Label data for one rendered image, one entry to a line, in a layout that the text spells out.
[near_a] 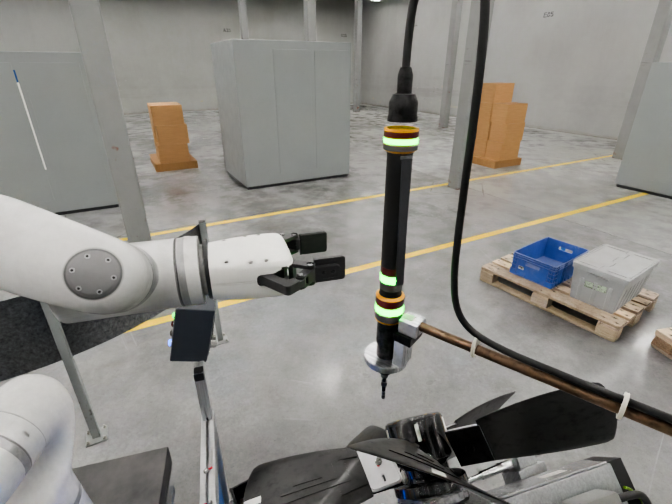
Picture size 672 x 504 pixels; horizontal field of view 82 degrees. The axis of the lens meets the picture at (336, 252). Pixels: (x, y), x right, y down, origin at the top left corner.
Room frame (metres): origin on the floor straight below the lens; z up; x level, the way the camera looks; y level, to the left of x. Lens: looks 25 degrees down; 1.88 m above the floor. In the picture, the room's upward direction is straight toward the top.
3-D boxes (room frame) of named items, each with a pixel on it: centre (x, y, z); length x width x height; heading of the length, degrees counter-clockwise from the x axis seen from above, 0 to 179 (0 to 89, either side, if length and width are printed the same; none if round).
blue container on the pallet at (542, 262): (3.21, -1.97, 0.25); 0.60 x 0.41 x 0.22; 126
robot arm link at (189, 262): (0.42, 0.18, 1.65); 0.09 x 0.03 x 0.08; 17
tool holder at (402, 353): (0.50, -0.09, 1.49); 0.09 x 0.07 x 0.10; 52
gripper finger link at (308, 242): (0.52, 0.05, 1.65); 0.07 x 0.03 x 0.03; 107
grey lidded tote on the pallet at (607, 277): (2.80, -2.26, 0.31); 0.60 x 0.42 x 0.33; 125
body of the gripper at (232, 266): (0.44, 0.12, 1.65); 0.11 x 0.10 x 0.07; 107
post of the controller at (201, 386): (0.91, 0.41, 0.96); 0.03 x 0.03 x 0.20; 17
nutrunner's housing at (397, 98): (0.50, -0.08, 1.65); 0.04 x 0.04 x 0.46
